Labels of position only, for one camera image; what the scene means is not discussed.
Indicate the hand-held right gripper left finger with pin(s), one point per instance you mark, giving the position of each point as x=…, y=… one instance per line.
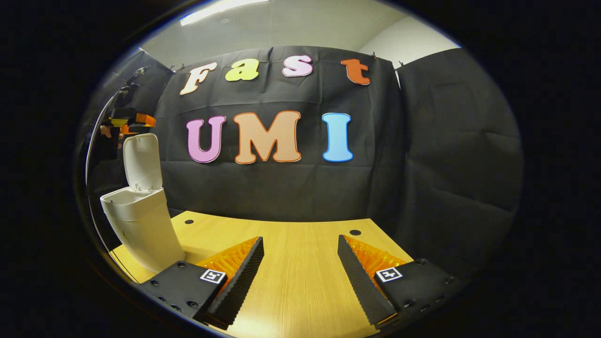
x=242, y=281

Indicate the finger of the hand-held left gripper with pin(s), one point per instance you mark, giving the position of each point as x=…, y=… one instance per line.
x=143, y=119
x=136, y=129

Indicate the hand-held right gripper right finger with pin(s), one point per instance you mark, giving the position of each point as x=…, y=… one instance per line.
x=359, y=281

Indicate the white desktop garbage bin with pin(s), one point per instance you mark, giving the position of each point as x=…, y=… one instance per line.
x=145, y=225

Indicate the wooden desktop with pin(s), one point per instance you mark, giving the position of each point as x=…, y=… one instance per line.
x=300, y=263

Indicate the ceiling light panel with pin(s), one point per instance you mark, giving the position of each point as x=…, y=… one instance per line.
x=220, y=9

